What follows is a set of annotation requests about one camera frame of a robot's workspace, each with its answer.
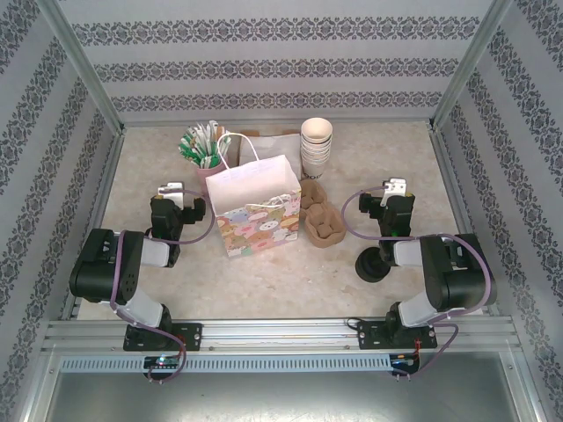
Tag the cartoon print paper gift bag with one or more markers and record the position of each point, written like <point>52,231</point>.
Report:
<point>255,228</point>

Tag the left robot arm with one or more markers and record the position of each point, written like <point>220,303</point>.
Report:
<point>97,268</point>

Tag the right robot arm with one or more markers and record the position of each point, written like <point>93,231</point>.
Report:
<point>462,281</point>

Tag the pink straw holder cup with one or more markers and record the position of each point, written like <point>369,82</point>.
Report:
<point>203,176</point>

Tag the brown pulp cup carrier stack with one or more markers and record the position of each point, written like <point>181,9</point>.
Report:
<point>323,228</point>

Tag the black cup lid stack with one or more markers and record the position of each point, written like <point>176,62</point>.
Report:
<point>371,270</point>

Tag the white paper cup stack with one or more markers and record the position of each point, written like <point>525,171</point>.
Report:
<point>316,132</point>

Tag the white paper napkin stack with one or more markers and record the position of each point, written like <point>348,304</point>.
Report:
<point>272,147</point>

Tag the grey metal sheet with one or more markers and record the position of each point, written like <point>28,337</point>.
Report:
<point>281,400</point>

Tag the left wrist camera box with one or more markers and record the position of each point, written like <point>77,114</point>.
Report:
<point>173,193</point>

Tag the aluminium side rail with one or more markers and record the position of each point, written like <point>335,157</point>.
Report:
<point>453,189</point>
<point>104,189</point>

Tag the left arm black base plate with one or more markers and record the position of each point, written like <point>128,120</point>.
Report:
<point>191,336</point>

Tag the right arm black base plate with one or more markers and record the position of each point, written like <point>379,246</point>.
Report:
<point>369,336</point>

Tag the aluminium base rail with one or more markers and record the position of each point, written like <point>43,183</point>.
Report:
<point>281,334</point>

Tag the aluminium frame post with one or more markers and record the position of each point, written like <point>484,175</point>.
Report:
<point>473,61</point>
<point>79,61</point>

